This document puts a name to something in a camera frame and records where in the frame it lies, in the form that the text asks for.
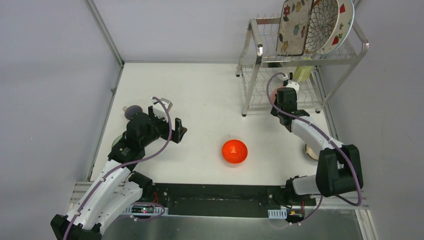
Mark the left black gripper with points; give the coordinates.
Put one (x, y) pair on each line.
(164, 124)

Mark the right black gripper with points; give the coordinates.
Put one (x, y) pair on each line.
(274, 113)

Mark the pale yellow mug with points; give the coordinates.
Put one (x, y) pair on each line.
(302, 73)

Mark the beige cup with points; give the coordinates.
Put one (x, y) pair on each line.
(129, 111)

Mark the square floral plate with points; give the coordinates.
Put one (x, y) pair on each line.
(293, 27)

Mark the brown petal pattern plate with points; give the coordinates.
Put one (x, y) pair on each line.
(322, 22)

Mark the watermelon pattern round plate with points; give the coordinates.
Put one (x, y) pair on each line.
(340, 17)

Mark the pink mug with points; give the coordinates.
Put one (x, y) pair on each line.
(273, 95)

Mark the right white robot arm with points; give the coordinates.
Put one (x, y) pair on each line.
(339, 168)

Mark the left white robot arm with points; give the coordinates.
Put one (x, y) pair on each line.
(118, 186)

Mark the brown dish under right arm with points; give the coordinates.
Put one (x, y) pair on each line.
(310, 153)

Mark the steel two-tier dish rack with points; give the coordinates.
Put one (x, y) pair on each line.
(258, 61)

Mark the orange bowl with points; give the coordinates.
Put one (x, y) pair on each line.
(234, 151)

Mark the mint green bowl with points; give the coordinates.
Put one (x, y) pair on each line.
(117, 140)

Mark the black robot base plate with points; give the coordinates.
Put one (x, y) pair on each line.
(218, 200)

